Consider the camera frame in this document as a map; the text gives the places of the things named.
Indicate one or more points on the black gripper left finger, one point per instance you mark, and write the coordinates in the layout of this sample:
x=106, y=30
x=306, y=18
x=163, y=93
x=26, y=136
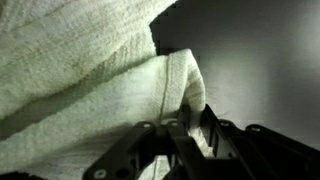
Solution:
x=128, y=158

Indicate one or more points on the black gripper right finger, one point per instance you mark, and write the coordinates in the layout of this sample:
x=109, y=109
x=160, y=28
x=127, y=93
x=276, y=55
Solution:
x=263, y=153

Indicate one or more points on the white towel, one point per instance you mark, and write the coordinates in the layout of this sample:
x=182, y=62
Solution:
x=76, y=75

